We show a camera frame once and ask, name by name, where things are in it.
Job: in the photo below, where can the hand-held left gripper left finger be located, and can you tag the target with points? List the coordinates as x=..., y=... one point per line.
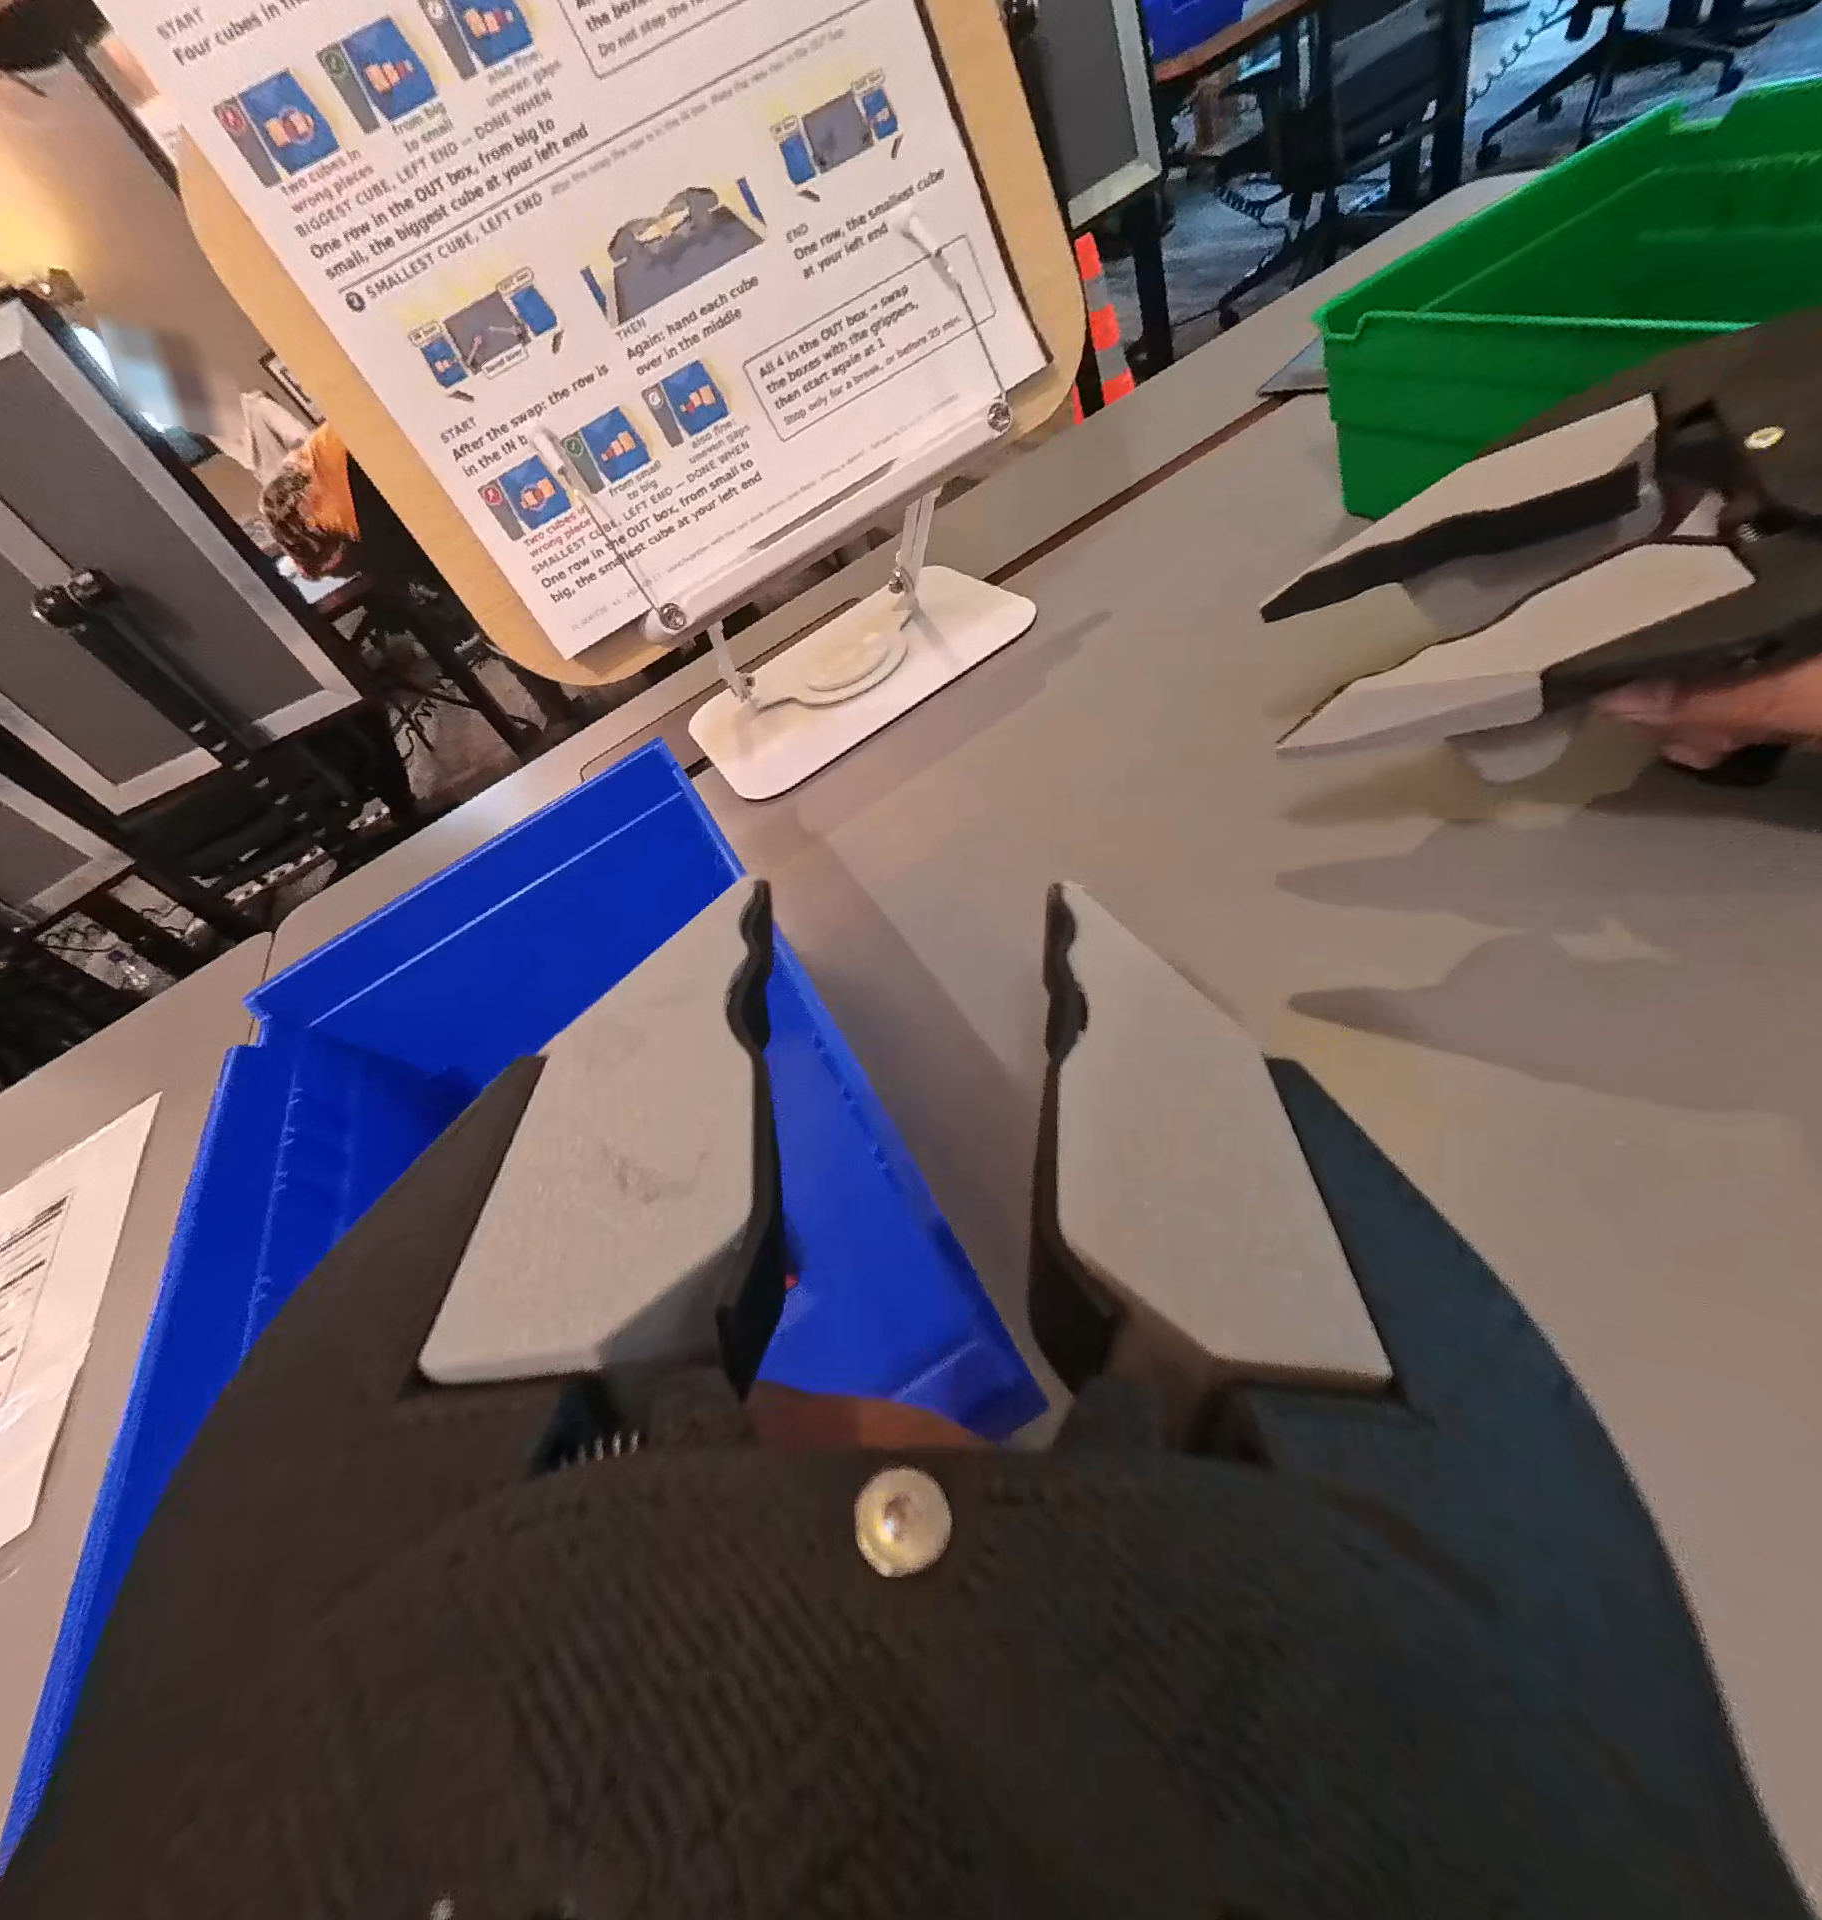
x=612, y=1200

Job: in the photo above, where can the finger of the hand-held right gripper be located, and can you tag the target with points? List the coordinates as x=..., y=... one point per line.
x=1512, y=496
x=1571, y=630

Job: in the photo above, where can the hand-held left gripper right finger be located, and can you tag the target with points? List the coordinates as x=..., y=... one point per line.
x=1211, y=1200

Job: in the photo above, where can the green plastic bin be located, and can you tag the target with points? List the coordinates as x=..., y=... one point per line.
x=1527, y=346

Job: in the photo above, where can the blue plastic bin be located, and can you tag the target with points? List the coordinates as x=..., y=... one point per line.
x=552, y=930

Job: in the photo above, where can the grey desk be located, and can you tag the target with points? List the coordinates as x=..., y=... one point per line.
x=1452, y=976

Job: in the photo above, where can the person's right hand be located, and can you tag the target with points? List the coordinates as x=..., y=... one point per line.
x=1782, y=720

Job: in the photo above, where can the black office chair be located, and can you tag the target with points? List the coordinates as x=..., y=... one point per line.
x=1361, y=121

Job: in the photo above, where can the orange traffic cone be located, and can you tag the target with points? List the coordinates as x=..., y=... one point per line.
x=1106, y=322

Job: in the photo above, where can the grey framed monitor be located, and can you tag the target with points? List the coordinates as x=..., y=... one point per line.
x=1098, y=105

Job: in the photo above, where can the small blue bin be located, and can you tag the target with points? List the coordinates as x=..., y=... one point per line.
x=1196, y=22

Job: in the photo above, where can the black perforated stand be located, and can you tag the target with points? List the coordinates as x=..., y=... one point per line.
x=252, y=751

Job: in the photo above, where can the instruction sheet on stand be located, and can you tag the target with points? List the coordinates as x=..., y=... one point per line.
x=851, y=676

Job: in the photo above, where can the printed paper sheet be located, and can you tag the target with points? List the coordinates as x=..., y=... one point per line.
x=27, y=1320

